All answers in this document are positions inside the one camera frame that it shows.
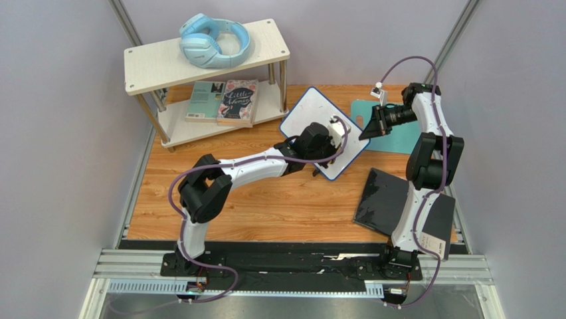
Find small blue-framed whiteboard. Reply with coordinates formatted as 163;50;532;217
280;86;369;181

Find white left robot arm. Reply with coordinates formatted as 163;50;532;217
162;117;349;276

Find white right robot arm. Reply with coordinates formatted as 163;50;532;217
359;82;464;278

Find teal cutting board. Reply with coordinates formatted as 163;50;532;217
350;100;421;155

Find black slate board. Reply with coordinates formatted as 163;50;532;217
353;168;456;261

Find Little Women book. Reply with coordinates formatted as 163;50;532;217
217;79;260;128

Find teal paperback book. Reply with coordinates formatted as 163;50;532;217
185;81;226;123

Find white two-tier shelf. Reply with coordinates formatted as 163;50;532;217
124;19;290;151

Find light blue headphones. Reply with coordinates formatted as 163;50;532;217
179;13;252;69

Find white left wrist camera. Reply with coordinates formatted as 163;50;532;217
327;115;351;150

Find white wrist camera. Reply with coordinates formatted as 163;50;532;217
370;82;388;106
327;115;351;150

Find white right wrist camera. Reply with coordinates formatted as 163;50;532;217
370;82;388;106

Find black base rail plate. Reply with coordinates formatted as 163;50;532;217
160;241;423;292

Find aluminium frame rail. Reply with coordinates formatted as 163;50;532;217
92;249;506;318

